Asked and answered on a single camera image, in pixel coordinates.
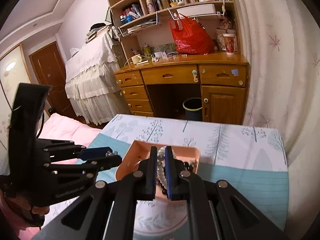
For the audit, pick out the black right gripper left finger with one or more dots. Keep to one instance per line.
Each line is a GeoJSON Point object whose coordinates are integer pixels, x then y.
{"type": "Point", "coordinates": [106, 211]}

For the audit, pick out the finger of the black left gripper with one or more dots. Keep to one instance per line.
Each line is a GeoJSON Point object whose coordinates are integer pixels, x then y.
{"type": "Point", "coordinates": [87, 153]}
{"type": "Point", "coordinates": [100, 166]}

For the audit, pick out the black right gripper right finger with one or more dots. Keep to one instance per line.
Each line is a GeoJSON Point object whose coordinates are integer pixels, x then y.
{"type": "Point", "coordinates": [216, 210]}

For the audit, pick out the person left hand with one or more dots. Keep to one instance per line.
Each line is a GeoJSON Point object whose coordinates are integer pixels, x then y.
{"type": "Point", "coordinates": [20, 203]}

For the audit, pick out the pink quilt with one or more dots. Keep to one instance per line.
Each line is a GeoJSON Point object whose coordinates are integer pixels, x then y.
{"type": "Point", "coordinates": [14, 226]}

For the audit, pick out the peach pink tray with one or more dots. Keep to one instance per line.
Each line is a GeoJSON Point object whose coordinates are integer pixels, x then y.
{"type": "Point", "coordinates": [154, 171]}

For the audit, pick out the white lace covered furniture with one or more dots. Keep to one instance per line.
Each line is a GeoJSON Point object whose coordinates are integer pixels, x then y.
{"type": "Point", "coordinates": [91, 85]}

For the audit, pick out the brown wooden door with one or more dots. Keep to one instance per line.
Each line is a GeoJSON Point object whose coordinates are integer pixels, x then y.
{"type": "Point", "coordinates": [50, 70]}

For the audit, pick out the dark blue waste bin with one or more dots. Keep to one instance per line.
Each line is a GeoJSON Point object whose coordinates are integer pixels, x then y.
{"type": "Point", "coordinates": [193, 109]}

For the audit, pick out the cream mug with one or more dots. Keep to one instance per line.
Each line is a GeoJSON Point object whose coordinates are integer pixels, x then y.
{"type": "Point", "coordinates": [136, 59]}

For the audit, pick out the wooden desk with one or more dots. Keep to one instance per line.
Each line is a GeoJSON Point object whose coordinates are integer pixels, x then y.
{"type": "Point", "coordinates": [159, 89]}

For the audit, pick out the wooden bookshelf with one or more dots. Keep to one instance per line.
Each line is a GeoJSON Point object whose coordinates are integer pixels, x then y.
{"type": "Point", "coordinates": [145, 23]}

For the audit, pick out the red patterned paper cup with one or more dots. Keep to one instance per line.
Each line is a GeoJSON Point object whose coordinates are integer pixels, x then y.
{"type": "Point", "coordinates": [229, 43]}

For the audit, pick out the red plastic bag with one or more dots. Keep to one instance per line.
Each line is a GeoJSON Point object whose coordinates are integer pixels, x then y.
{"type": "Point", "coordinates": [190, 37]}

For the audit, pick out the white curtain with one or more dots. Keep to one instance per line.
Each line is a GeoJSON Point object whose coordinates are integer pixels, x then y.
{"type": "Point", "coordinates": [280, 40]}

